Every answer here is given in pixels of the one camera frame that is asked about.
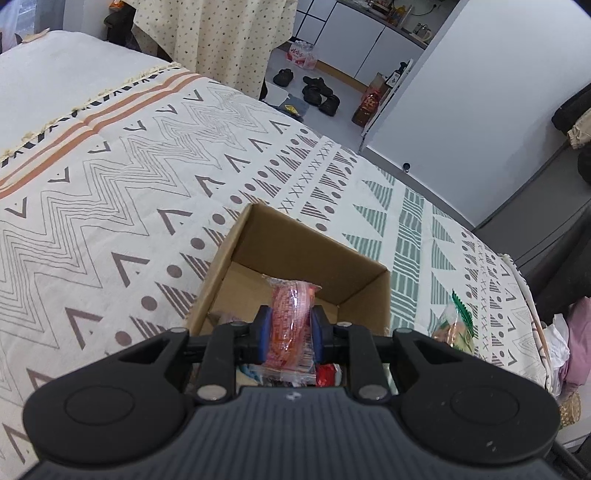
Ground orange-red snack pack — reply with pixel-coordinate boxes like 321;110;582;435
260;277;321;387

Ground brown cardboard box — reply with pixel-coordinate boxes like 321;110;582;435
185;202;393;386

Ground green bread packet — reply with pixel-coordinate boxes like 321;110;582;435
431;291;476;355

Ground patterned bed blanket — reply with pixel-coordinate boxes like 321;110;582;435
1;67;550;479

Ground red brown bottle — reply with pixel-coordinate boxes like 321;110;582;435
352;85;384;127

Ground pile of black shoes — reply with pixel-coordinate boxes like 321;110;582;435
301;76;341;117

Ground black shoe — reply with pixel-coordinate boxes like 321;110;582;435
273;68;294;88

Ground pink pillow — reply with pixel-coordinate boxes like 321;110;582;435
562;297;590;386

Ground white partition board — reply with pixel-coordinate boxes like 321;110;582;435
363;1;590;227

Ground pink water bottle pack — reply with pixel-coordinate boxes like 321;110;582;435
287;40;317;70

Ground white kitchen cabinet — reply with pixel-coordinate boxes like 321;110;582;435
293;0;426;85

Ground polka dot tablecloth table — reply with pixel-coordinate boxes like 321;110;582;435
128;0;297;99

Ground white bed sheet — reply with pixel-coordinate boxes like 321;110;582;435
1;30;168;158

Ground hanging dark clothes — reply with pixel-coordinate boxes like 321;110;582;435
551;84;591;185

